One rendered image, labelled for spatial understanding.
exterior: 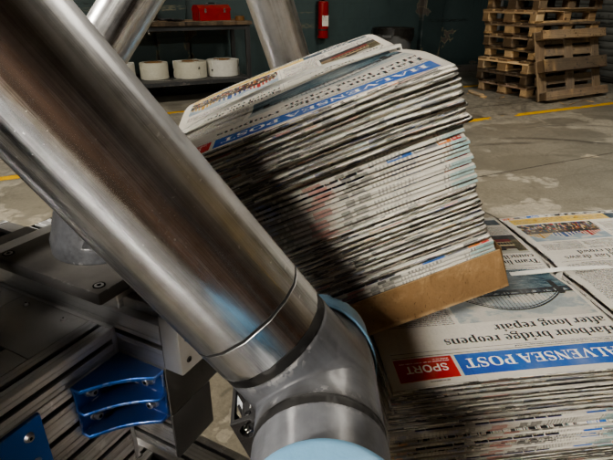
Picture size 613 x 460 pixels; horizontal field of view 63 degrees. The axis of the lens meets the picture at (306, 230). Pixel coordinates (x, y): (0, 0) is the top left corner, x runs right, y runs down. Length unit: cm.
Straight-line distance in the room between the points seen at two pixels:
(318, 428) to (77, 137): 17
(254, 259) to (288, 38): 67
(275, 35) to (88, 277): 48
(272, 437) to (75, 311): 62
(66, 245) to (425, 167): 52
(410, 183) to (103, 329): 51
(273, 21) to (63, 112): 67
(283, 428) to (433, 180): 27
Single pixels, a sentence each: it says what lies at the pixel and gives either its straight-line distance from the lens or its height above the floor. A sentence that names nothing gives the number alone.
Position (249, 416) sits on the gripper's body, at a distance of 40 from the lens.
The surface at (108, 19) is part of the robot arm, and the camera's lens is 89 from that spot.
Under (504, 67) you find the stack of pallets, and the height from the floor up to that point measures 33.
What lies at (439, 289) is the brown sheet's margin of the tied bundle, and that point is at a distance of 50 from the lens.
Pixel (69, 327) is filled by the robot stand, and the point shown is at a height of 73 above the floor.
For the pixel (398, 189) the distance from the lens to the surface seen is 45.
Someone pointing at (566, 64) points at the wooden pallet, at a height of 42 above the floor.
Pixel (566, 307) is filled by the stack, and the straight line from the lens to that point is 68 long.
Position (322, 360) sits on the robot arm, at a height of 98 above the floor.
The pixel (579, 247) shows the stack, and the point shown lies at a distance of 84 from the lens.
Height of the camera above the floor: 116
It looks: 25 degrees down
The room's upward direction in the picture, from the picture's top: straight up
